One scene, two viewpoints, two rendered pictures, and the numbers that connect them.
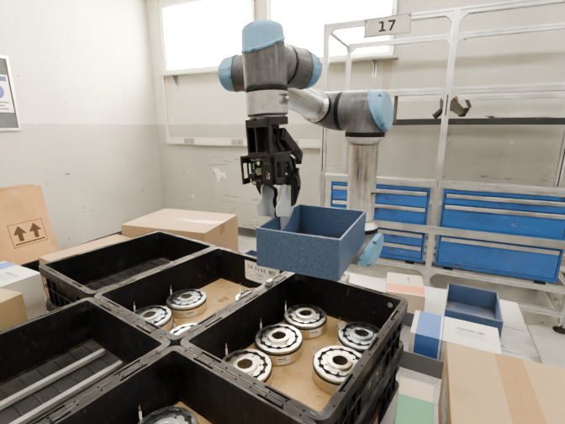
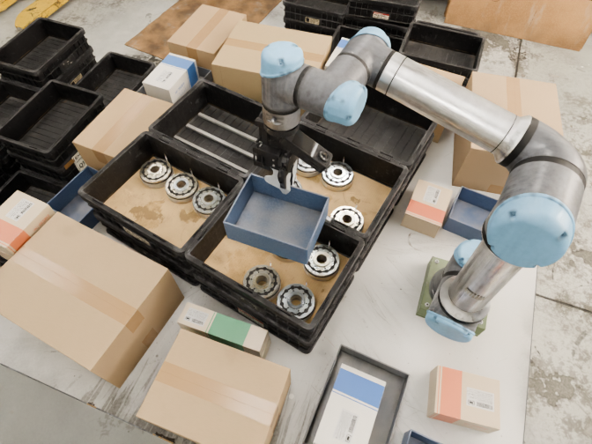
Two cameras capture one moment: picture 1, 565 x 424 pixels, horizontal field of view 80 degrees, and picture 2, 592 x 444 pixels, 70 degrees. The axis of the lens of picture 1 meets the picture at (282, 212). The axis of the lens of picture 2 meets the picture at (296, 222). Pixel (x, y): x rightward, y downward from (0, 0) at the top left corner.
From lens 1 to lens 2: 1.06 m
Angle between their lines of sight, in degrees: 76
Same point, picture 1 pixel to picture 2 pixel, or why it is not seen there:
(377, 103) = (497, 217)
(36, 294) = not seen: hidden behind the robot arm
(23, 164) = not seen: outside the picture
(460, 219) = not seen: outside the picture
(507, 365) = (261, 407)
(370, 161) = (481, 262)
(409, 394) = (250, 332)
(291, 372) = (265, 255)
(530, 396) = (228, 404)
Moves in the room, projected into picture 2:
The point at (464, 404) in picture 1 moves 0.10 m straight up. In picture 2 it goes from (223, 353) to (217, 341)
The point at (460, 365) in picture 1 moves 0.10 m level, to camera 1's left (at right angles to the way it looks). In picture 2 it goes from (260, 367) to (260, 327)
